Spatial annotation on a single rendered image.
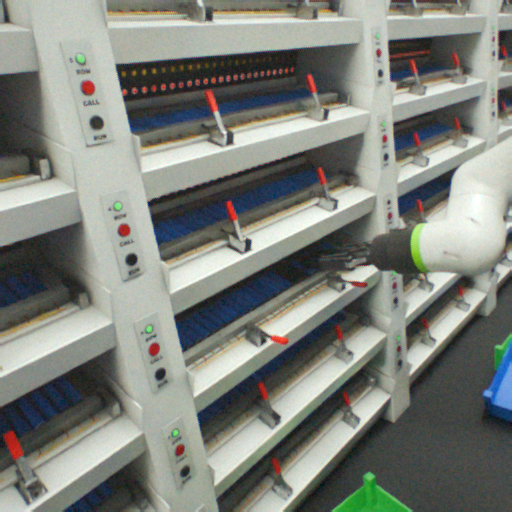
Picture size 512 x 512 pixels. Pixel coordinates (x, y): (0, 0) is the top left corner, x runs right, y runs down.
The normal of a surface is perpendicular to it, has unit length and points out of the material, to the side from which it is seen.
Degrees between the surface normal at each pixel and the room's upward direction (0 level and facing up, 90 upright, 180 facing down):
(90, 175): 90
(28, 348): 18
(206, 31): 108
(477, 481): 0
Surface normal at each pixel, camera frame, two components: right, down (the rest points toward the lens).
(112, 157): 0.72, 0.12
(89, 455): 0.07, -0.85
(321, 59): -0.68, 0.33
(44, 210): 0.73, 0.40
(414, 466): -0.15, -0.94
